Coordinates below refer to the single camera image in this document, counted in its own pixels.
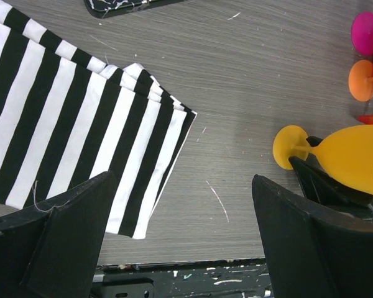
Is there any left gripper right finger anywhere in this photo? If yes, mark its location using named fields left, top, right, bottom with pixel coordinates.
left=252, top=174, right=373, bottom=297

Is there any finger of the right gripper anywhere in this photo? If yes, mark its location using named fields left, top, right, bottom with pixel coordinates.
left=288, top=156, right=373, bottom=214
left=306, top=136, right=322, bottom=147

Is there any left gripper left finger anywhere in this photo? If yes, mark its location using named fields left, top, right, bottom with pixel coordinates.
left=0, top=171, right=116, bottom=297

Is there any yellow plastic wine glass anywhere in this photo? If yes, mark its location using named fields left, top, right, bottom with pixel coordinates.
left=272, top=125, right=373, bottom=195

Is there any orange plastic wine glass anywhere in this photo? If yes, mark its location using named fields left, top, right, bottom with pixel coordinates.
left=348, top=60, right=373, bottom=102

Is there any pink plastic wine glass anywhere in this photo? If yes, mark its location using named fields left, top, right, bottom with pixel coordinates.
left=351, top=11, right=373, bottom=55

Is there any gold wine glass rack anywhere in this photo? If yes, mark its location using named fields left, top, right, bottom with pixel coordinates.
left=83, top=0, right=183, bottom=19

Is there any black white striped cloth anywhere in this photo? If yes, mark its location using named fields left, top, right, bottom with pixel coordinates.
left=0, top=1, right=196, bottom=239

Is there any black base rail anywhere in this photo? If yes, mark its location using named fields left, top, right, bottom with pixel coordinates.
left=90, top=259, right=274, bottom=297

